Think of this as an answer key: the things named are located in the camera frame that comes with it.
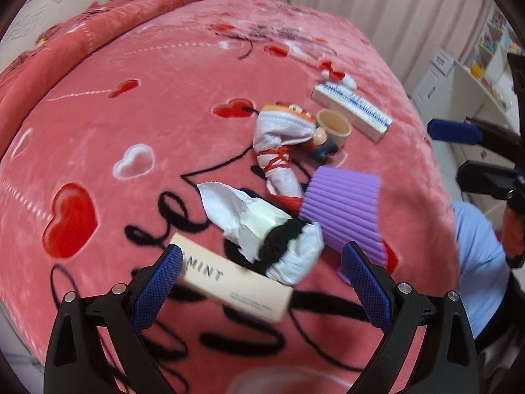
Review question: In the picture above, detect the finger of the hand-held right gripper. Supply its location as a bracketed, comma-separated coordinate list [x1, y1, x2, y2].
[456, 162, 525, 198]
[427, 116, 525, 161]

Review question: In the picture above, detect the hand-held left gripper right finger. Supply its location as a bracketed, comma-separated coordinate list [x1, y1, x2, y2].
[341, 241, 480, 394]

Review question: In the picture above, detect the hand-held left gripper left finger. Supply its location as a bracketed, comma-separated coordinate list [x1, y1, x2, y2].
[43, 243, 185, 394]

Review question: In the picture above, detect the beige cardboard box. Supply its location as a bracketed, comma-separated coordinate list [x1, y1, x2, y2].
[169, 233, 295, 324]

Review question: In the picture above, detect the white bookshelf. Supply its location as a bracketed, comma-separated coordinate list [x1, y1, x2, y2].
[465, 0, 519, 107]

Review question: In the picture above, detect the white desk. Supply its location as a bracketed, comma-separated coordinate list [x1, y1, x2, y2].
[451, 61, 525, 181]

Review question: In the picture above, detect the white cabinet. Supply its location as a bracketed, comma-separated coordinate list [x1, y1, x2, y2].
[410, 47, 457, 109]

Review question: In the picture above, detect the light blue garment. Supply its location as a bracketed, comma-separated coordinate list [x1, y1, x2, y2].
[451, 203, 513, 337]

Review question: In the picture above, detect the pink printed blanket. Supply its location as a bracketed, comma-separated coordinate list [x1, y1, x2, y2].
[0, 0, 462, 394]

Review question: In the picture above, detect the purple ribbed cup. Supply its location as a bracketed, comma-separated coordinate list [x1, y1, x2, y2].
[299, 167, 388, 286]

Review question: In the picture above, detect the blue and white long box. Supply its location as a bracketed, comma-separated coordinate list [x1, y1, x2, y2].
[310, 83, 393, 143]

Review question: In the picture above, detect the crumpled white wrapper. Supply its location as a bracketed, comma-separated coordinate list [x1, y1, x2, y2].
[197, 181, 326, 286]

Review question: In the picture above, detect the beige paper cup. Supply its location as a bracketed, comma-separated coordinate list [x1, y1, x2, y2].
[315, 109, 353, 148]

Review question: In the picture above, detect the small dark blue toy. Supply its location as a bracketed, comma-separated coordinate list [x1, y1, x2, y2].
[305, 127, 342, 165]

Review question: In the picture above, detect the dark cloth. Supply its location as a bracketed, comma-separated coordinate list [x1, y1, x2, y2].
[476, 271, 525, 378]

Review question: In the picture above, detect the red folded quilt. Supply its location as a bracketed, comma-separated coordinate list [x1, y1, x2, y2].
[0, 0, 216, 132]

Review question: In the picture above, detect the white headboard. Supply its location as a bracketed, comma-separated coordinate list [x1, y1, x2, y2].
[0, 0, 111, 46]

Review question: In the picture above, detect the white bundle with red string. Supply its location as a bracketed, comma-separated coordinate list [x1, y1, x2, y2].
[251, 104, 318, 214]

